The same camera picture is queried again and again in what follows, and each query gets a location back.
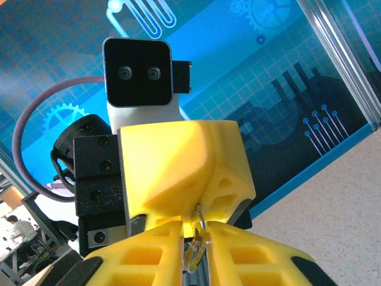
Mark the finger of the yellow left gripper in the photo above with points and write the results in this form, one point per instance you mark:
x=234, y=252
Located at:
x=230, y=167
x=166, y=167

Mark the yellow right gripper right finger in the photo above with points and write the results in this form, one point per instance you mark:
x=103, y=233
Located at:
x=256, y=262

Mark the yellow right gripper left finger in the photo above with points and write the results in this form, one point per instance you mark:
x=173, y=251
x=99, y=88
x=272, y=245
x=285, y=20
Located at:
x=143, y=262

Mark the brass key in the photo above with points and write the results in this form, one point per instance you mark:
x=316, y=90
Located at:
x=193, y=253

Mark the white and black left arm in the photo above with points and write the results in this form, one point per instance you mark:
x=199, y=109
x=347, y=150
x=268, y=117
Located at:
x=56, y=208

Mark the person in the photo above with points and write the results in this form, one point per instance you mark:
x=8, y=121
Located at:
x=22, y=231

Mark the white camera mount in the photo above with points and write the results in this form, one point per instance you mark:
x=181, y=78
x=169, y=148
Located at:
x=143, y=116

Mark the aluminium frame post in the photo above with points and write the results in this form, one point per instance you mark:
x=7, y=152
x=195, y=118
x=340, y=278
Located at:
x=12, y=172
x=336, y=59

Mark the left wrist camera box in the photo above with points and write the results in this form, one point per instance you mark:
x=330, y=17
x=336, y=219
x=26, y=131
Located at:
x=137, y=71

